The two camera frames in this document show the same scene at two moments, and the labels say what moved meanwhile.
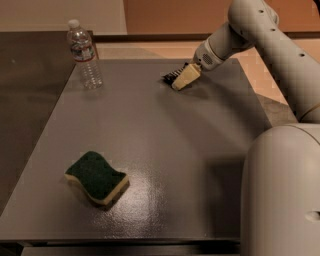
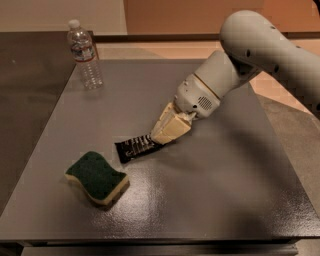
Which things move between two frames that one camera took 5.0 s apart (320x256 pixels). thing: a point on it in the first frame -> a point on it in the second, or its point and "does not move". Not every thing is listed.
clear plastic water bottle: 83,51 does not move
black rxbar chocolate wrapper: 171,77 -> 135,147
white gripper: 206,60 -> 196,94
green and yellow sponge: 96,175 does not move
